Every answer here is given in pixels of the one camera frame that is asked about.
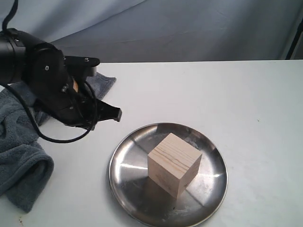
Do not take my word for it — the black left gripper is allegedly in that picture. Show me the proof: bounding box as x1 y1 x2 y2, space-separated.
22 43 122 127

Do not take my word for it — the light wooden cube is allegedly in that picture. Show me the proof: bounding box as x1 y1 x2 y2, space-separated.
147 133 202 199

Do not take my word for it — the blue-grey fleece towel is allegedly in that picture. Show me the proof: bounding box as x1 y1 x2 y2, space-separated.
0 72 117 213

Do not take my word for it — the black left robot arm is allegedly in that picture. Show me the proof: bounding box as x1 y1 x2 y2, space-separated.
0 28 122 129

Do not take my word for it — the grey fabric backdrop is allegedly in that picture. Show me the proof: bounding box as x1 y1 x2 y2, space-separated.
8 0 303 62

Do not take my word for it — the round stainless steel plate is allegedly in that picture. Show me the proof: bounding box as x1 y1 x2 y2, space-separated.
108 122 228 227

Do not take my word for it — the black backdrop stand pole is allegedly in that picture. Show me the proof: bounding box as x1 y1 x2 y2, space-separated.
285 20 303 60

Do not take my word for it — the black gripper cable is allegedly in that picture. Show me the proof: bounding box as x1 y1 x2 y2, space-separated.
2 0 98 144

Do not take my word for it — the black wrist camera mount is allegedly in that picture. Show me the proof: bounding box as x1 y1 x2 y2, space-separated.
63 55 100 78

